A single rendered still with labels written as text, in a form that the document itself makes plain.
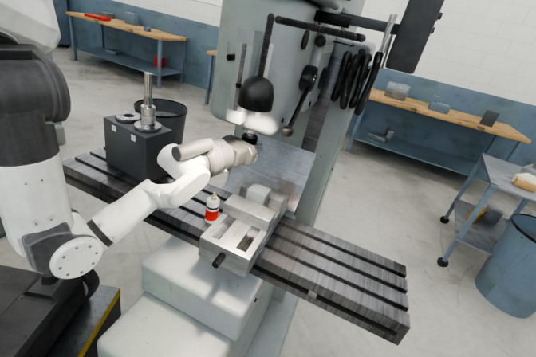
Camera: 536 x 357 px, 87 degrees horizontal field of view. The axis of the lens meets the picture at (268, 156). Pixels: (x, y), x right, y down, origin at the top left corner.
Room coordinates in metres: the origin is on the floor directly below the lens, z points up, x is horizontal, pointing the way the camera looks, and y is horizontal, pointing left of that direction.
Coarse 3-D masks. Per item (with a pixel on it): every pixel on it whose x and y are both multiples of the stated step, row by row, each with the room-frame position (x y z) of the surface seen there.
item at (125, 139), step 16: (128, 112) 0.97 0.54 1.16; (112, 128) 0.89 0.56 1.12; (128, 128) 0.86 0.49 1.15; (144, 128) 0.86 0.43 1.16; (160, 128) 0.91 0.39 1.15; (112, 144) 0.89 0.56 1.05; (128, 144) 0.86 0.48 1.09; (144, 144) 0.82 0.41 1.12; (160, 144) 0.88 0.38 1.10; (112, 160) 0.89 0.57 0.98; (128, 160) 0.86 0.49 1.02; (144, 160) 0.82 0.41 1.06; (144, 176) 0.82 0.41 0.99; (160, 176) 0.88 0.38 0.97
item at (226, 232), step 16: (240, 192) 0.79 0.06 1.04; (272, 192) 0.79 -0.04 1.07; (272, 208) 0.75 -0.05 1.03; (224, 224) 0.63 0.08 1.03; (240, 224) 0.65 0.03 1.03; (272, 224) 0.68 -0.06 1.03; (208, 240) 0.56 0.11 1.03; (224, 240) 0.57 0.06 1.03; (240, 240) 0.58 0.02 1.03; (256, 240) 0.60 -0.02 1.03; (208, 256) 0.55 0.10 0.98; (240, 256) 0.53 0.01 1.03; (256, 256) 0.59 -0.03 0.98; (240, 272) 0.53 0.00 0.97
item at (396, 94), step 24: (72, 24) 5.54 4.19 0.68; (120, 24) 5.46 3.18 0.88; (72, 48) 5.54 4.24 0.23; (96, 48) 5.99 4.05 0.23; (168, 72) 5.36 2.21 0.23; (384, 96) 4.10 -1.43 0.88; (360, 120) 3.94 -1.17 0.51; (456, 120) 3.60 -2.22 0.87; (480, 120) 3.91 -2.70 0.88; (384, 144) 3.97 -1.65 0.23; (408, 144) 4.22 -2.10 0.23; (456, 168) 3.65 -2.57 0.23; (480, 168) 3.87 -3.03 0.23
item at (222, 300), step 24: (168, 240) 0.67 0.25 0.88; (144, 264) 0.57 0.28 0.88; (168, 264) 0.58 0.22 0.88; (192, 264) 0.60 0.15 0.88; (144, 288) 0.56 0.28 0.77; (168, 288) 0.54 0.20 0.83; (192, 288) 0.52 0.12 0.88; (216, 288) 0.54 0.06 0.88; (240, 288) 0.55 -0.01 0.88; (192, 312) 0.51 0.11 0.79; (216, 312) 0.49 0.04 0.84; (240, 312) 0.48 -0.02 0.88
